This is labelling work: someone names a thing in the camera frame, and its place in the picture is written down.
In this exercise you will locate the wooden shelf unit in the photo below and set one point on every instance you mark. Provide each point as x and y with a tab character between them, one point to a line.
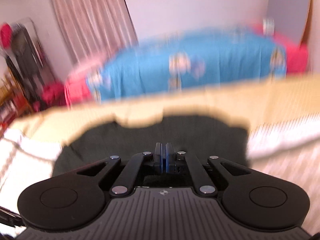
13	102

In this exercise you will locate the blue cartoon print quilt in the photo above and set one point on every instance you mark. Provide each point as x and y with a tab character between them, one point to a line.
191	59

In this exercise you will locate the pink striped curtain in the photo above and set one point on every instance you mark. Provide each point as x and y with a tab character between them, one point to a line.
94	26

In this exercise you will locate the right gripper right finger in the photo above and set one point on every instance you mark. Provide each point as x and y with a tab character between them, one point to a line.
187	171

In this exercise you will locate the dark clothes rack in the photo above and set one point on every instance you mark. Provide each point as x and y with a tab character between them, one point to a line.
25	57

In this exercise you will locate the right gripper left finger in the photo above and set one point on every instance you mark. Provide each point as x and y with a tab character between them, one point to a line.
139	166

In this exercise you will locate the red cloth heap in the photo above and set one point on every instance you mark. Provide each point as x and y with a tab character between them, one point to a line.
53	94

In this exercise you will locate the black fuzzy small garment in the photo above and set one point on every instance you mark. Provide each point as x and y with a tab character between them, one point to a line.
200	135

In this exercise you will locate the yellow bed cover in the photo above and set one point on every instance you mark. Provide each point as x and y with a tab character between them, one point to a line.
292	104

